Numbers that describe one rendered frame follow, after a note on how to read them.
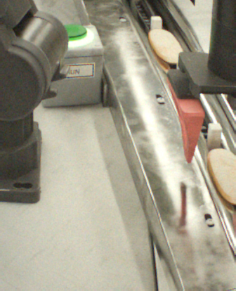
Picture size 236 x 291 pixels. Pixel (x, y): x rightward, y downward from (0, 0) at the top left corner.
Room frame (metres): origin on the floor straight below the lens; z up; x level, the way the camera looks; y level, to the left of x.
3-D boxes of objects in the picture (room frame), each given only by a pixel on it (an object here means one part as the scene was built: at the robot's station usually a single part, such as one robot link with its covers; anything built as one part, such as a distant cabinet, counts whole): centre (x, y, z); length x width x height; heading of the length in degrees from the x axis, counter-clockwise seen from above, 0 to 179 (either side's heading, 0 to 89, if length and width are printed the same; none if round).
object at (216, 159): (0.68, -0.11, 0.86); 0.10 x 0.04 x 0.01; 12
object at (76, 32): (0.89, 0.06, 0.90); 0.04 x 0.04 x 0.02
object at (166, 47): (0.97, -0.06, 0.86); 0.10 x 0.04 x 0.01; 12
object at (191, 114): (0.68, -0.08, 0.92); 0.07 x 0.07 x 0.09; 12
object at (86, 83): (0.89, 0.06, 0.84); 0.08 x 0.08 x 0.11; 12
